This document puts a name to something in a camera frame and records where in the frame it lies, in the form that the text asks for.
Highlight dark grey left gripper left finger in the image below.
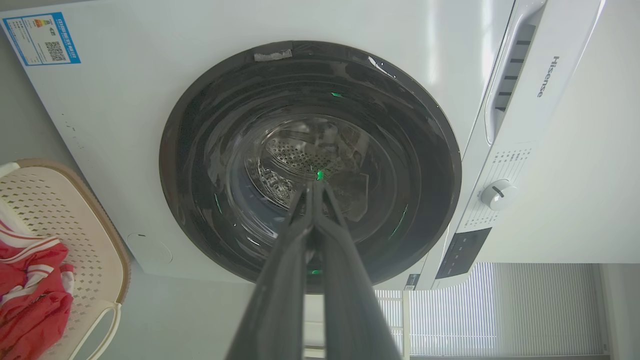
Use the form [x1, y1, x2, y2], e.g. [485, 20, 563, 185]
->
[225, 181, 316, 360]

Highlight red and white garment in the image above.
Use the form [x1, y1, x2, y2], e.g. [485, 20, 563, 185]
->
[0, 220, 76, 360]

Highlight cream perforated laundry basket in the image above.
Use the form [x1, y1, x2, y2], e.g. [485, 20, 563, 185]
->
[0, 159, 132, 360]

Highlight grey tape strip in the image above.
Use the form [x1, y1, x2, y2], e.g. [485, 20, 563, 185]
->
[253, 49, 294, 62]

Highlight white washer control knob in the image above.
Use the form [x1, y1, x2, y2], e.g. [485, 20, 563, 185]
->
[480, 179, 519, 211]

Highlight white Hisense washing machine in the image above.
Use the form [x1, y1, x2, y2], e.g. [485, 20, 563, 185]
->
[0, 0, 640, 291]

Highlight blue energy label sticker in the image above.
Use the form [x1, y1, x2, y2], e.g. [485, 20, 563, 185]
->
[2, 12, 81, 67]

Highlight round dark glass washer door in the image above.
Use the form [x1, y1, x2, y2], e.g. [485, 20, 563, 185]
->
[159, 40, 462, 294]

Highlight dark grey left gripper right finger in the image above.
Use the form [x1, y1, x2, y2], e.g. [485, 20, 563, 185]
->
[314, 180, 402, 360]

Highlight white vertical window blinds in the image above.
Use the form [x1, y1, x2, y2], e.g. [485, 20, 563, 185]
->
[374, 262, 606, 358]

